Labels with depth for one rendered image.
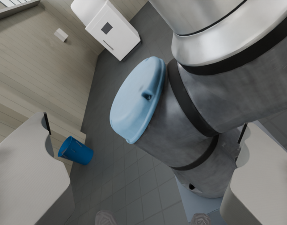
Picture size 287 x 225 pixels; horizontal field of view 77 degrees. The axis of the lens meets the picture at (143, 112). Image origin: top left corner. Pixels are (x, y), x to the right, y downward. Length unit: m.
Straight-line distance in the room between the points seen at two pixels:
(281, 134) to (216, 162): 1.13
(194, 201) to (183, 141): 0.17
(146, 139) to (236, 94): 0.11
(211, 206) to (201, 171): 0.08
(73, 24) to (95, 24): 3.45
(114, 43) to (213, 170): 4.19
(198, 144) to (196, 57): 0.14
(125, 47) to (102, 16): 0.76
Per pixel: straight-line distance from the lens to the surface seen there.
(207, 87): 0.19
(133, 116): 0.20
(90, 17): 4.40
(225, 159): 0.31
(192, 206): 0.39
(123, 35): 4.34
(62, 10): 7.72
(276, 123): 1.46
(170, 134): 0.22
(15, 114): 3.25
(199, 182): 0.33
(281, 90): 0.20
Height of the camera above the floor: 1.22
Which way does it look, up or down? 30 degrees down
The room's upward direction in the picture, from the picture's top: 52 degrees counter-clockwise
